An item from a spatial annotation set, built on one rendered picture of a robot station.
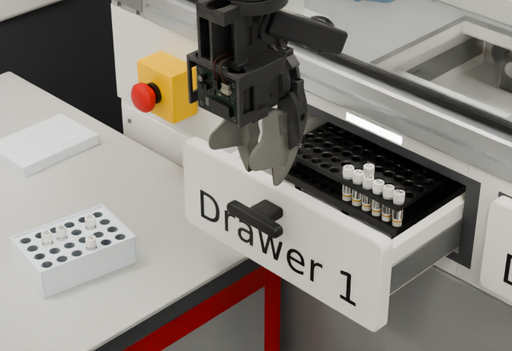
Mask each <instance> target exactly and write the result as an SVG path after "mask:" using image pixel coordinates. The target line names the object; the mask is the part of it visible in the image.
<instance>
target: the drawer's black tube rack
mask: <svg viewBox="0 0 512 351"><path fill-rule="evenodd" d="M329 127H332V128H329ZM318 132H322V133H318ZM327 137H332V138H327ZM308 138H311V139H308ZM316 142H321V143H316ZM299 148H304V149H305V150H307V151H309V152H311V153H313V154H315V155H317V156H319V157H321V158H324V159H325V160H327V161H330V162H331V163H333V164H336V165H337V166H339V167H341V168H343V167H344V166H345V165H347V164H349V165H352V166H354V170H362V171H363V166H364V165H365V164H373V165H374V166H375V171H374V180H383V181H384V186H385V185H386V184H391V185H393V186H394V188H395V190H404V191H405V199H407V200H409V206H407V207H406V208H404V209H403V216H402V225H401V226H399V227H395V226H393V225H392V220H391V221H389V222H385V221H383V220H382V213H381V215H380V216H374V215H372V207H371V210H370V211H363V210H362V203H361V206H354V205H352V200H351V201H344V200H342V199H343V193H342V192H343V184H341V183H338V182H337V181H335V180H332V179H331V178H330V177H327V176H325V175H324V174H321V173H319V172H317V171H315V170H313V169H311V168H309V167H307V166H305V165H304V164H301V163H299V162H298V161H294V162H293V164H292V166H291V168H290V171H289V173H288V174H287V176H286V177H285V179H284V180H287V181H289V182H290V183H293V184H294V185H295V188H296V189H297V190H300V191H301V188H302V189H304V190H306V191H308V192H310V193H311V194H313V195H315V196H317V197H319V198H321V199H323V200H325V201H327V202H328V203H330V204H332V205H334V206H337V207H338V208H340V209H341V212H342V213H344V214H345V215H348V213H350V214H351V215H354V216H356V217H357V218H359V219H361V220H363V221H365V222H367V223H369V224H371V225H373V226H375V227H377V228H378V229H380V230H382V231H384V232H386V233H388V234H390V235H391V236H392V239H393V238H395V237H397V236H398V235H400V234H401V233H402V232H404V231H406V230H408V229H409V228H410V227H412V226H413V225H415V224H417V223H418V222H419V221H421V220H422V219H425V218H426V217H428V216H429V215H430V214H432V213H433V212H435V211H437V210H438V209H439V208H441V207H443V206H445V205H446V204H447V203H449V202H450V201H452V200H453V199H455V198H456V197H458V196H460V195H461V194H463V193H464V192H465V191H466V185H463V184H461V183H459V182H457V181H455V180H452V179H450V178H448V177H446V176H444V175H442V174H439V173H437V172H436V171H432V170H431V169H429V168H426V167H425V166H423V165H420V164H418V163H416V162H414V161H411V160H409V159H407V158H405V157H403V156H401V155H398V154H396V153H394V152H392V151H389V150H388V149H386V148H383V147H382V146H380V145H377V144H375V143H373V142H371V141H368V140H366V139H364V138H362V137H360V136H357V135H355V134H353V133H352V132H349V131H347V130H345V129H342V128H341V127H339V126H336V125H334V124H332V123H329V122H327V123H325V124H324V125H322V126H320V127H318V128H316V129H314V130H312V131H310V132H308V133H306V134H305V135H303V138H302V142H301V145H299ZM308 148H310V149H308Z"/></svg>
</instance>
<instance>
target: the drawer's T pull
mask: <svg viewBox="0 0 512 351"><path fill-rule="evenodd" d="M226 208H227V211H228V212H229V213H230V214H231V215H233V216H235V217H236V218H238V219H241V220H242V221H243V222H246V223H247V224H249V225H251V226H252V227H254V228H256V229H257V230H259V231H262V232H263V233H265V234H266V235H268V236H270V237H272V238H278V237H280V236H281V235H282V234H283V228H282V226H281V225H280V224H278V223H276V222H275V221H276V220H278V219H280V218H282V217H283V209H282V208H281V207H279V206H277V205H275V204H273V203H272V202H270V201H268V200H266V199H264V200H262V201H260V202H259V203H257V204H255V205H253V206H252V207H251V208H249V207H248V206H246V205H244V204H242V203H240V202H239V201H237V200H233V201H231V202H229V203H228V204H227V206H226Z"/></svg>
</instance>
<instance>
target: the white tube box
mask: <svg viewBox="0 0 512 351"><path fill-rule="evenodd" d="M87 215H94V217H95V223H96V224H95V229H94V230H87V229H86V226H85V216H87ZM59 225H64V226H66V231H67V236H66V237H67V239H66V240H64V241H58V240H57V236H56V227H57V226H59ZM43 231H51V232H52V238H53V241H52V245H50V246H43V242H42V239H41V233H42V232H43ZM89 235H94V236H95V237H96V242H97V246H96V250H93V251H89V250H87V247H86V243H85V238H86V237H87V236H89ZM9 239H10V245H11V255H12V260H13V264H14V265H15V266H16V267H17V268H18V269H19V270H20V271H21V273H22V274H23V275H24V276H25V278H26V279H27V280H28V281H29V282H30V284H31V285H32V286H33V287H34V288H35V289H36V290H37V291H38V293H39V294H40V295H41V296H42V297H43V298H47V297H50V296H51V295H55V294H57V293H59V292H62V291H65V290H67V289H70V288H72V287H75V286H78V285H80V284H82V283H84V282H87V281H90V280H93V279H96V278H98V277H100V276H103V275H105V274H108V273H111V272H113V271H115V270H118V269H121V268H123V267H125V266H129V265H130V264H133V263H135V262H138V257H137V246H136V236H135V235H134V233H132V232H131V231H130V230H129V229H128V228H127V227H126V226H125V225H124V224H123V223H122V222H121V221H120V220H119V219H118V218H117V217H116V216H115V215H114V214H113V213H112V212H111V211H109V210H108V209H107V208H106V207H105V206H104V205H103V204H101V205H99V206H95V207H93V208H90V209H86V210H84V211H82V212H78V213H76V214H73V215H70V216H67V217H65V218H62V219H59V220H56V221H54V222H51V223H48V224H45V225H41V226H40V227H37V228H33V229H31V230H29V231H25V232H22V233H20V234H18V235H14V236H11V237H10V238H9Z"/></svg>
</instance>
